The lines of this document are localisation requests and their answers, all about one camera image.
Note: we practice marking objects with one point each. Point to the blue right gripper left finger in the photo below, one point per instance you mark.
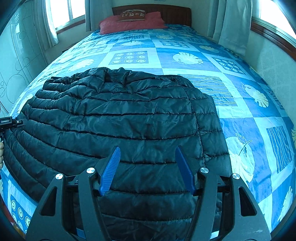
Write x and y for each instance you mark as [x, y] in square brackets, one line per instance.
[108, 170]

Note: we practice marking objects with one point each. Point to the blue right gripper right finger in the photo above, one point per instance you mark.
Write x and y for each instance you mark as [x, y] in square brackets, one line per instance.
[186, 172]

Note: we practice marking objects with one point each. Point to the black puffer jacket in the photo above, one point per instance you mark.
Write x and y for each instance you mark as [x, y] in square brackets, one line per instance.
[75, 122]

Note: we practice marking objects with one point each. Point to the person's left hand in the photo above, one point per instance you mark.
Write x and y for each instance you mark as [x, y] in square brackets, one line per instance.
[1, 154]

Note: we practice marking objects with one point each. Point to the white wardrobe with circles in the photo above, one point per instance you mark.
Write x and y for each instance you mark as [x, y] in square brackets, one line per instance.
[21, 57]

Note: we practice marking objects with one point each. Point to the blue patterned bed sheet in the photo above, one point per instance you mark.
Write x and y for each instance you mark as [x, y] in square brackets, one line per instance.
[259, 134]

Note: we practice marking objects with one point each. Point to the grey curtain left of window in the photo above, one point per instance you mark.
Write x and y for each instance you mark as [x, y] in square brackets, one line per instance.
[42, 17]

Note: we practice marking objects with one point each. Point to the bright window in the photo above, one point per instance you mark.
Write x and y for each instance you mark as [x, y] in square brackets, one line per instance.
[66, 12]

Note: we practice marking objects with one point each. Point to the red pillow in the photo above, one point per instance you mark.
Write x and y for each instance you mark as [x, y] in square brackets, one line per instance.
[112, 25]

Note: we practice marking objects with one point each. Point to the grey side window curtain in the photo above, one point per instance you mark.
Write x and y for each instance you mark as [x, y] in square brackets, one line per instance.
[230, 23]

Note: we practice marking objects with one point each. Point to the dark wooden headboard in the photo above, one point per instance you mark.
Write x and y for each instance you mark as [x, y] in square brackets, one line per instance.
[177, 15]

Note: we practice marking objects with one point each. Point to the brown embroidered cushion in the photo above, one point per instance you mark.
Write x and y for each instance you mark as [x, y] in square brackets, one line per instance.
[131, 15]

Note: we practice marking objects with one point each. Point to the side window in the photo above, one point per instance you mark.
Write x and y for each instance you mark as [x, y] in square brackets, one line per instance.
[269, 15]

